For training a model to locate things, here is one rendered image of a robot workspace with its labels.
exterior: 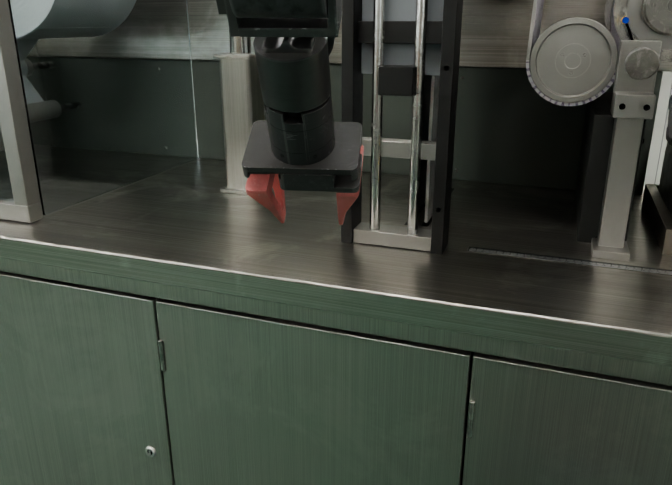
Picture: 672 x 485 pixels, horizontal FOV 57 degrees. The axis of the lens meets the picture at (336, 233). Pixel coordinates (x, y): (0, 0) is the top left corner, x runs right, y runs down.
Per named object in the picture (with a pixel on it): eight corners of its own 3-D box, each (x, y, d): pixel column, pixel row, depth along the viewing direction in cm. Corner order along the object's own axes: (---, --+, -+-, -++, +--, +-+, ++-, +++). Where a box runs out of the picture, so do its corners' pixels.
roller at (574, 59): (525, 101, 93) (534, 17, 89) (534, 85, 116) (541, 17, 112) (611, 104, 89) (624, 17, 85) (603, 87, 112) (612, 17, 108)
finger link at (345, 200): (297, 195, 65) (287, 124, 58) (365, 197, 64) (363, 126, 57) (288, 244, 60) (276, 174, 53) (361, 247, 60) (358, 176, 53)
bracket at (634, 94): (591, 259, 90) (623, 41, 80) (590, 245, 96) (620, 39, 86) (629, 263, 89) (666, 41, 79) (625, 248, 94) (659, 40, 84)
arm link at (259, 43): (244, 48, 45) (322, 48, 44) (261, 0, 49) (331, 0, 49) (258, 123, 50) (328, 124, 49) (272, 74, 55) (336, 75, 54)
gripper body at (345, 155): (256, 135, 59) (244, 69, 53) (363, 137, 58) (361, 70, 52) (243, 182, 55) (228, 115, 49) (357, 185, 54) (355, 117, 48)
